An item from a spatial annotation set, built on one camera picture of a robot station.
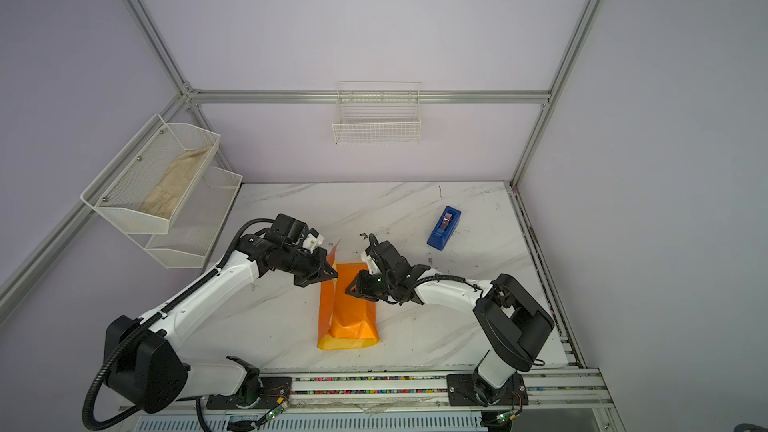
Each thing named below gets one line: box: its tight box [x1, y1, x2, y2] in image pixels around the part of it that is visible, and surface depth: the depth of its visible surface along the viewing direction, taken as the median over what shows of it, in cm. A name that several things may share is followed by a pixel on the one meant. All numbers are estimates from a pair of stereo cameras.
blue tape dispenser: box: [427, 206, 462, 251], surface depth 103 cm
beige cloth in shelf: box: [141, 145, 213, 220], surface depth 81 cm
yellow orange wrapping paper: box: [317, 240, 380, 351], surface depth 80 cm
